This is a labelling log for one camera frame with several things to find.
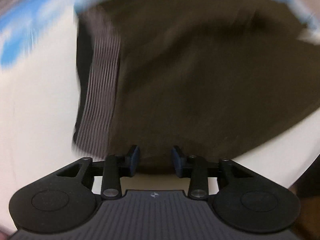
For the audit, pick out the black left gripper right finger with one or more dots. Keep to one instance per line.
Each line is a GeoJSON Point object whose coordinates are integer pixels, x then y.
{"type": "Point", "coordinates": [240, 197]}

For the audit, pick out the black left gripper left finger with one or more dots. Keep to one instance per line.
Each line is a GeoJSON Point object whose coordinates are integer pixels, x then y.
{"type": "Point", "coordinates": [69, 197]}

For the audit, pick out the dark brown corduroy pants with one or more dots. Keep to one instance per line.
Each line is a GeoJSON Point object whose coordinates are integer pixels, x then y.
{"type": "Point", "coordinates": [215, 77]}

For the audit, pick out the blue and white bedsheet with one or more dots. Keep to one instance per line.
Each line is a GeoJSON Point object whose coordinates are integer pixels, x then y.
{"type": "Point", "coordinates": [39, 103]}

